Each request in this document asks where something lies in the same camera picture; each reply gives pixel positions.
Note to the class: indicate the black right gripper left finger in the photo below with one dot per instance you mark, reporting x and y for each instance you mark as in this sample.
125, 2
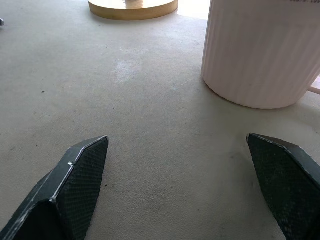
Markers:
72, 190

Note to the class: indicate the dark object at table edge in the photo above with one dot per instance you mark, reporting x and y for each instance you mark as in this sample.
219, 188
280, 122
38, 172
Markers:
1, 22

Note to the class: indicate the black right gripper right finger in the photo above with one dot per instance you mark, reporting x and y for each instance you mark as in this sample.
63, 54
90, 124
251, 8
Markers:
287, 185

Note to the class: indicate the white ribbed cylindrical container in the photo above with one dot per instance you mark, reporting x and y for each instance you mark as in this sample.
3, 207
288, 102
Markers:
260, 55

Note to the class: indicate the round gold base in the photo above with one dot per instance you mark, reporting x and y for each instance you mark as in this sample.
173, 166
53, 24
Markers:
132, 10

